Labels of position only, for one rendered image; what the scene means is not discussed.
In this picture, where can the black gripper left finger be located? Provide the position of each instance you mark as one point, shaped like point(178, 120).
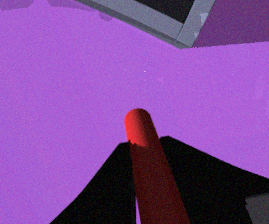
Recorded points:
point(109, 198)

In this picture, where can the red peg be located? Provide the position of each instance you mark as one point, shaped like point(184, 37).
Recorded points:
point(157, 193)

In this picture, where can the grey open box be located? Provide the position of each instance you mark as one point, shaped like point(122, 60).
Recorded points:
point(178, 22)

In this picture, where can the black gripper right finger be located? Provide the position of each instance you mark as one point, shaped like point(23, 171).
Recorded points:
point(213, 191)

